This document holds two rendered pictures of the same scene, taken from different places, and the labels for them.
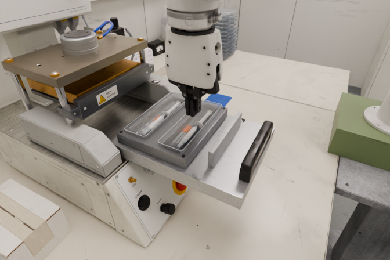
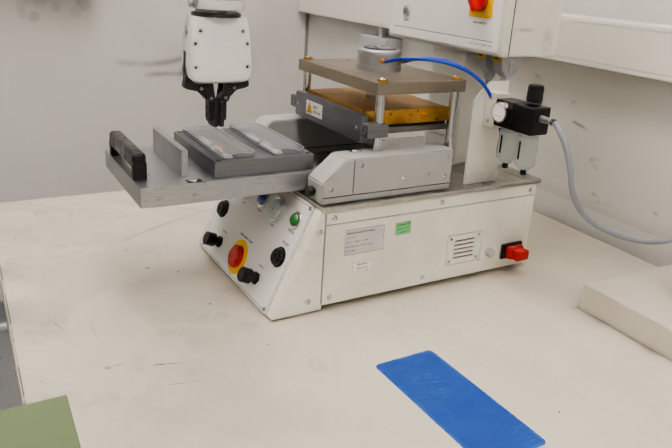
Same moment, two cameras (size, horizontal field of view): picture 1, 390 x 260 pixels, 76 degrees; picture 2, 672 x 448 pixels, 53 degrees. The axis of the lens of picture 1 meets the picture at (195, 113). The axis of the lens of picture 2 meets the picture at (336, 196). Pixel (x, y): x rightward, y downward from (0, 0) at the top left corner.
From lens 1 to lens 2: 1.39 m
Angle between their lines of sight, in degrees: 103
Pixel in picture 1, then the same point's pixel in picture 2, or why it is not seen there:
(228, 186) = not seen: hidden behind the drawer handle
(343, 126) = (49, 410)
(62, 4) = (464, 29)
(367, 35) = not seen: outside the picture
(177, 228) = (193, 261)
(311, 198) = (58, 364)
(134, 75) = (342, 114)
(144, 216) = (216, 218)
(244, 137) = (161, 171)
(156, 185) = (235, 215)
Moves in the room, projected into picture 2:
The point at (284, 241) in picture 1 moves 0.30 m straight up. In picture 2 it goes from (69, 307) to (55, 117)
